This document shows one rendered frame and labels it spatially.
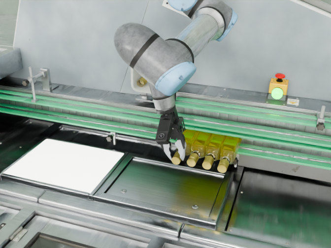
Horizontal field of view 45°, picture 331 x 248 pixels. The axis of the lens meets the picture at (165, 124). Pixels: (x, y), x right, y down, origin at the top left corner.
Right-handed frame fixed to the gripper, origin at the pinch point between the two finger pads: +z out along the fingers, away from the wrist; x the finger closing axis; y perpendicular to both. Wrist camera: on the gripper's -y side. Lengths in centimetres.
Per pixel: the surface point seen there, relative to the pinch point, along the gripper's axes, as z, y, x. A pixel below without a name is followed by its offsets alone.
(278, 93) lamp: -10.1, 30.2, -36.0
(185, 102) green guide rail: -13.5, 23.5, 0.1
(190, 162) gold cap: 1.7, -0.5, -5.3
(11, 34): -52, 61, 107
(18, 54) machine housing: -43, 38, 87
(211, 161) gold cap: 2.4, 1.2, -12.7
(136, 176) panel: 8.2, 1.6, 20.1
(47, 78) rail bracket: -31, 30, 68
